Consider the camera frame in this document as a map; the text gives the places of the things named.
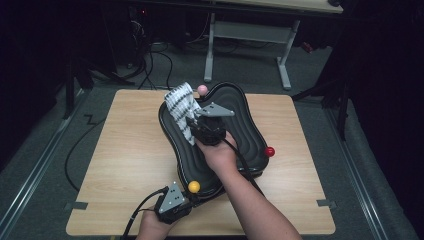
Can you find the black computer tower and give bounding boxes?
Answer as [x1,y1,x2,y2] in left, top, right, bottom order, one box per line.
[128,4,153,68]

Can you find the left hand-held gripper cable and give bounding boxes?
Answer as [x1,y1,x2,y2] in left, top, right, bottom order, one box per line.
[120,186,169,240]

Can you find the bundle of black cables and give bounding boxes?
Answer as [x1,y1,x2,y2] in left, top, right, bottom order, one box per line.
[126,39,174,91]

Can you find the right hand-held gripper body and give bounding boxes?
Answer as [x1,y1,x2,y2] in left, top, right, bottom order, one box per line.
[188,102,236,147]

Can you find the person's left hand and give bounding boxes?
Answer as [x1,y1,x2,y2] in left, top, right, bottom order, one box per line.
[135,205,179,240]

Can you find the long black floor cable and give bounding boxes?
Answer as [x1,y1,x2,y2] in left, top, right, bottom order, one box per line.
[64,114,106,193]

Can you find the metal floor rail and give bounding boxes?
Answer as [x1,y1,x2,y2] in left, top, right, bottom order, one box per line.
[324,108,388,240]
[0,89,88,234]

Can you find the hand-held gripper cable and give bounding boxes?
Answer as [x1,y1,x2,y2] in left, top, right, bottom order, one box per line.
[120,186,169,240]
[221,138,266,198]

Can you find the right hand-held gripper cable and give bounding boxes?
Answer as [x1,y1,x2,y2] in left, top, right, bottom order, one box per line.
[221,138,266,198]

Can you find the person's right hand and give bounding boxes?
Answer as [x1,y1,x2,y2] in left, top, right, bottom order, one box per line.
[195,131,240,176]

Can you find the white striped cloth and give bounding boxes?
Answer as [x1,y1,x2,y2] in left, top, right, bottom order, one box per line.
[164,81,203,147]

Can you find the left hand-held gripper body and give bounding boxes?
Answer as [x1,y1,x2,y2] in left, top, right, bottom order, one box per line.
[153,181,195,225]

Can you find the desk with white metal frame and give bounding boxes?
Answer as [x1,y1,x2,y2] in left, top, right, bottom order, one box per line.
[203,0,344,91]

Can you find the black metal stand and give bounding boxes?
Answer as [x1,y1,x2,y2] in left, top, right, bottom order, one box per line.
[291,76,351,141]
[63,56,134,119]

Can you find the black wavy tray with stand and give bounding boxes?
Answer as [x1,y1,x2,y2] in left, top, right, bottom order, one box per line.
[158,81,276,208]

